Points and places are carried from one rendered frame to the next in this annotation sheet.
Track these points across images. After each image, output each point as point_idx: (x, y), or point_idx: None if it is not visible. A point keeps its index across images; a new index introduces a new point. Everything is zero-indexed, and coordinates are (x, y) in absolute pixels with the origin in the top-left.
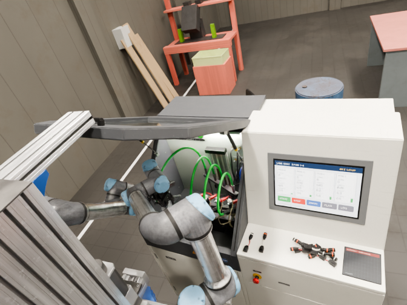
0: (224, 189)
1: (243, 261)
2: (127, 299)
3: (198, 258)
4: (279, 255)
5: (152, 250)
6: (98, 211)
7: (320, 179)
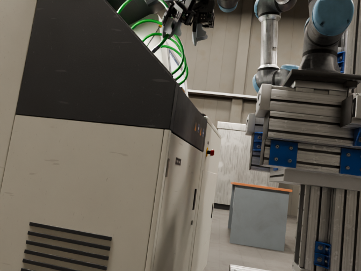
0: None
1: (207, 128)
2: None
3: (276, 39)
4: None
5: (168, 147)
6: None
7: (178, 73)
